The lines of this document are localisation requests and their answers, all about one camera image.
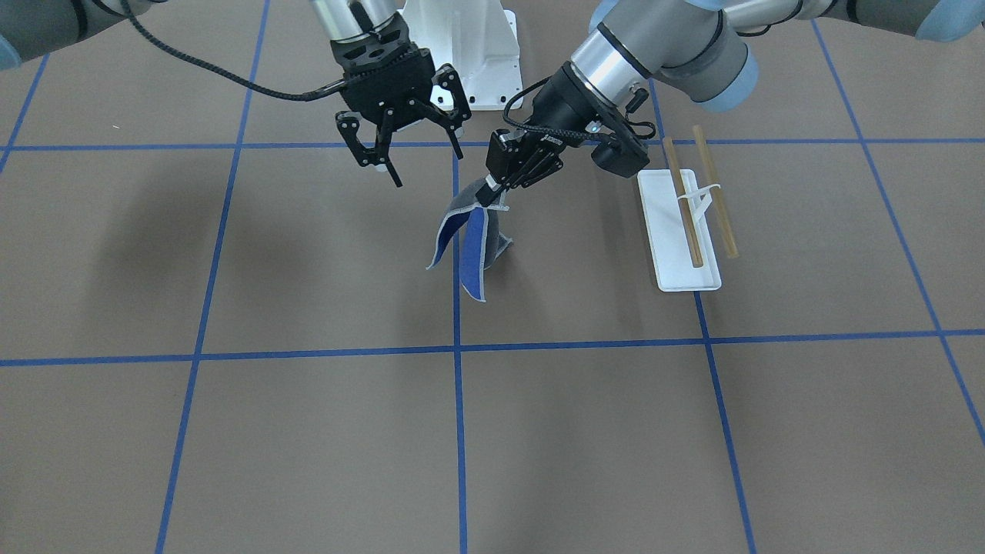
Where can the wooden towel rack white base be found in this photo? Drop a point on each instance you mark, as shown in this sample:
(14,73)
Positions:
(675,213)

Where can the white central pedestal column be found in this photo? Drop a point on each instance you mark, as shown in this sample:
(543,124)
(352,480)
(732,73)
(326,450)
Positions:
(478,38)

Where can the grey blue towel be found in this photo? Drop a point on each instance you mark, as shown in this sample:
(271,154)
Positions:
(483,240)

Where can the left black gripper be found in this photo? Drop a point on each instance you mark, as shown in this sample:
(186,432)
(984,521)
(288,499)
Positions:
(559,104)

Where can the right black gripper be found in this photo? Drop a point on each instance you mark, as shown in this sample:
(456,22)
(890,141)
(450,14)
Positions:
(348,125)

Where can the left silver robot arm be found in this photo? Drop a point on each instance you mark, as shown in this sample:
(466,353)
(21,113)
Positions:
(697,47)

